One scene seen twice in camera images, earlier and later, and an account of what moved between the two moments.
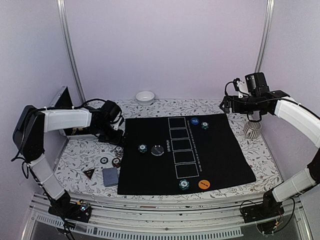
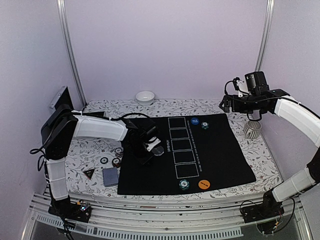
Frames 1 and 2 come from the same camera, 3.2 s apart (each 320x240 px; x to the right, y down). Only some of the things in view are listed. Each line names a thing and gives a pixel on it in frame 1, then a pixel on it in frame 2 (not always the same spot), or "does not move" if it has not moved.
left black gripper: (116, 141) -> (142, 161)
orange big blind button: (204, 184) does not move
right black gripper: (236, 109) does not move
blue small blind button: (194, 121) does not move
